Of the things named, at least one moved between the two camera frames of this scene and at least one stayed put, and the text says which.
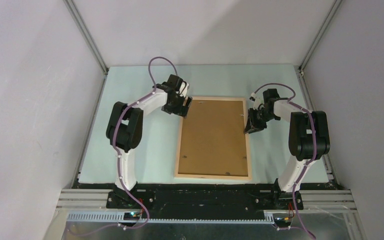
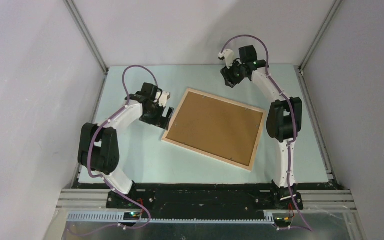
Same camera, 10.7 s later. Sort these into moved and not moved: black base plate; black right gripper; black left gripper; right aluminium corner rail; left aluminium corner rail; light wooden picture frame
Moved: light wooden picture frame; black right gripper; black left gripper
Not moved: black base plate; left aluminium corner rail; right aluminium corner rail
